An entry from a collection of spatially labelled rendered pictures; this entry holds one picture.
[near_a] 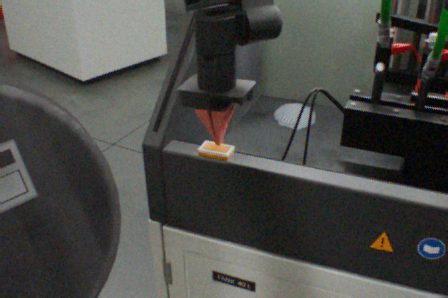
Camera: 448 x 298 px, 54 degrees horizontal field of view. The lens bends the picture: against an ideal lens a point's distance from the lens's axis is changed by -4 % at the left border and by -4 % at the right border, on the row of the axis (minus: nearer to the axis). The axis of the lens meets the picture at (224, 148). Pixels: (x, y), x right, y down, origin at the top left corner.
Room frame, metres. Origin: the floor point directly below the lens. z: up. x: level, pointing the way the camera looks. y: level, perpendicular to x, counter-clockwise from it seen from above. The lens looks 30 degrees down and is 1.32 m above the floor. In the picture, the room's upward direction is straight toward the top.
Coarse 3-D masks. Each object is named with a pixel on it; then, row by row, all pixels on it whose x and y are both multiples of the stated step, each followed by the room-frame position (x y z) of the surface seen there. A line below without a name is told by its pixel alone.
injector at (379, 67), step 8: (392, 40) 0.76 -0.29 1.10; (376, 48) 0.77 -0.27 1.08; (384, 48) 0.76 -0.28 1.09; (376, 56) 0.76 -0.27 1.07; (384, 56) 0.76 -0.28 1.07; (376, 64) 0.76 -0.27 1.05; (384, 64) 0.75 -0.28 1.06; (376, 72) 0.75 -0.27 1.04; (384, 72) 0.75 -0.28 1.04; (376, 80) 0.76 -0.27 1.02; (376, 88) 0.76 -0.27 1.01; (376, 96) 0.76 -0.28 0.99
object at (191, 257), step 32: (192, 256) 0.63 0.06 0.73; (224, 256) 0.60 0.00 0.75; (256, 256) 0.58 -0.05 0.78; (288, 256) 0.57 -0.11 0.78; (192, 288) 0.63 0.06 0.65; (224, 288) 0.60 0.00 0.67; (256, 288) 0.58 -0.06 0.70; (288, 288) 0.56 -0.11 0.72; (320, 288) 0.54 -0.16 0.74; (352, 288) 0.52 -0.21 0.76; (384, 288) 0.50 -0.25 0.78; (416, 288) 0.49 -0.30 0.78
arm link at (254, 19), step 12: (216, 0) 0.60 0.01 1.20; (228, 0) 0.61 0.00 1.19; (240, 0) 0.65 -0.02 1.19; (252, 0) 0.66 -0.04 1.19; (264, 0) 0.67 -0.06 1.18; (252, 12) 0.64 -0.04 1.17; (264, 12) 0.65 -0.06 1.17; (276, 12) 0.66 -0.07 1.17; (252, 24) 0.63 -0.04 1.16; (264, 24) 0.64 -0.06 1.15; (276, 24) 0.65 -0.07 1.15; (252, 36) 0.63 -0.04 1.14; (264, 36) 0.65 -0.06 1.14; (276, 36) 0.66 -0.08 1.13
